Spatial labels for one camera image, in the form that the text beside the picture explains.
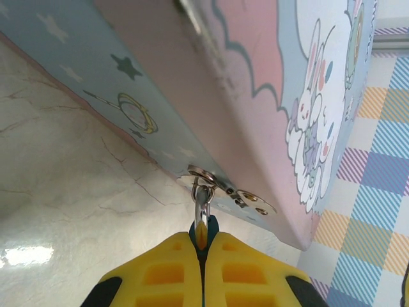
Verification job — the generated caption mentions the aluminium frame rail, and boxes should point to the aluminium frame rail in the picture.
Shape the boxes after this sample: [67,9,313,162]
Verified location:
[371,31,409,52]

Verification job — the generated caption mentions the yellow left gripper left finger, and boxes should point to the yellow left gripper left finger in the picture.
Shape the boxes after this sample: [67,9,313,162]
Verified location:
[79,232,204,307]

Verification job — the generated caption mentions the silver metal box hasp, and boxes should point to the silver metal box hasp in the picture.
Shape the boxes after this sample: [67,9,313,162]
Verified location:
[186,164,278,217]

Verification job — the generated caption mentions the small teal padlock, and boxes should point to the small teal padlock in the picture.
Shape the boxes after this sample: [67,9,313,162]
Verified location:
[188,184,221,268]

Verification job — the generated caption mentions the blue cartoon tin box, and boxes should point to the blue cartoon tin box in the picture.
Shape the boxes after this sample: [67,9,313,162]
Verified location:
[0,0,378,254]

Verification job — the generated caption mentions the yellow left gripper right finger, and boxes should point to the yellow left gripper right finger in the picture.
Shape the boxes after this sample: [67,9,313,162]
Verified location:
[204,232,330,307]

